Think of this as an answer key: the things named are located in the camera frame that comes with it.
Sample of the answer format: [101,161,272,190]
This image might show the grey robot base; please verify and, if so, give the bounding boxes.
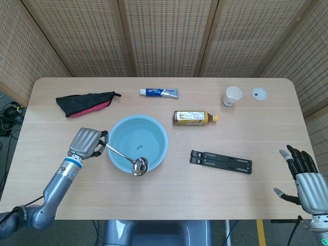
[102,219,213,246]

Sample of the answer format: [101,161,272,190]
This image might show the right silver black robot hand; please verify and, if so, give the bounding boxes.
[273,145,328,215]

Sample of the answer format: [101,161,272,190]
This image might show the yellow capped tea bottle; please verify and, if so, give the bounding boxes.
[172,110,220,127]

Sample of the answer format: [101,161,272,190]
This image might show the woven rattan folding screen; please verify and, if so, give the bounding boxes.
[0,0,328,170]

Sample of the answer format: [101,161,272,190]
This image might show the white cup lid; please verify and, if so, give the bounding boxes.
[252,87,268,101]

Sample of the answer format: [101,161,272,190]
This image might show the black folding laptop stand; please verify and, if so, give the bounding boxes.
[189,150,253,175]

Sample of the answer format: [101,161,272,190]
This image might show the black cables and devices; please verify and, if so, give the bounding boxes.
[0,101,26,144]

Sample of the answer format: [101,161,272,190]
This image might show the black and pink cloth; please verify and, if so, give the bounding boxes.
[55,91,122,118]

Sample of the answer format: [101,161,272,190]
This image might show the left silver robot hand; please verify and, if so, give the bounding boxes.
[67,127,109,161]

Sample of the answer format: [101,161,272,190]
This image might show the blue white toothpaste tube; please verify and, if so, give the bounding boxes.
[139,88,179,99]

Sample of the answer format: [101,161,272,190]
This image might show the light blue bowl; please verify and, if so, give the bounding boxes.
[106,115,169,174]

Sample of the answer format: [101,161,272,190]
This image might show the silver ladle black handle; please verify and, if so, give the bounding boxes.
[99,139,150,177]

